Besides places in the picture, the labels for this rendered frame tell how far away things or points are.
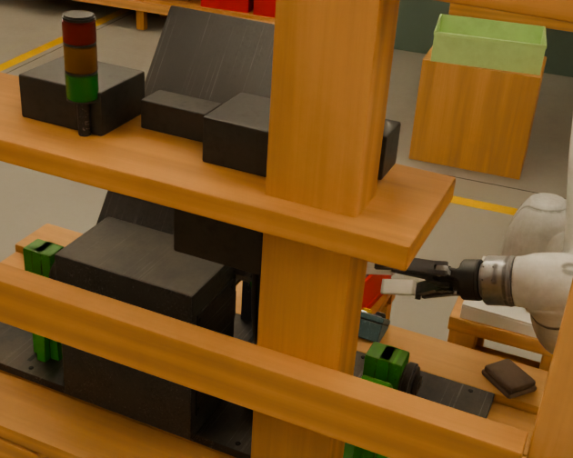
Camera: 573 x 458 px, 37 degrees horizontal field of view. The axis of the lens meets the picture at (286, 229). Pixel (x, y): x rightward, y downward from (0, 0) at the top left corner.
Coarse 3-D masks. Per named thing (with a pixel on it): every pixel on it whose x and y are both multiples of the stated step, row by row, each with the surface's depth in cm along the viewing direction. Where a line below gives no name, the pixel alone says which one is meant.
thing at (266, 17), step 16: (80, 0) 723; (96, 0) 718; (112, 0) 713; (128, 0) 710; (144, 0) 709; (160, 0) 707; (176, 0) 709; (192, 0) 713; (208, 0) 694; (224, 0) 690; (240, 0) 686; (256, 0) 680; (272, 0) 676; (144, 16) 716; (160, 16) 758; (240, 16) 687; (256, 16) 683; (272, 16) 682
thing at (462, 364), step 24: (24, 240) 234; (48, 240) 235; (72, 240) 236; (240, 288) 220; (240, 312) 211; (384, 336) 205; (408, 336) 206; (408, 360) 198; (432, 360) 198; (456, 360) 199; (480, 360) 199; (480, 384) 192; (528, 408) 187
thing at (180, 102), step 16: (160, 96) 142; (176, 96) 143; (144, 112) 141; (160, 112) 140; (176, 112) 139; (192, 112) 137; (208, 112) 138; (160, 128) 141; (176, 128) 140; (192, 128) 139
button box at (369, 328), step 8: (360, 320) 203; (368, 320) 203; (376, 320) 202; (384, 320) 202; (360, 328) 203; (368, 328) 202; (376, 328) 202; (384, 328) 204; (360, 336) 203; (368, 336) 202; (376, 336) 202
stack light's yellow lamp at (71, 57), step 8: (64, 48) 131; (72, 48) 130; (80, 48) 130; (88, 48) 131; (96, 48) 133; (64, 56) 132; (72, 56) 131; (80, 56) 130; (88, 56) 131; (96, 56) 133; (72, 64) 131; (80, 64) 131; (88, 64) 132; (96, 64) 133; (72, 72) 132; (80, 72) 132; (88, 72) 132; (96, 72) 134
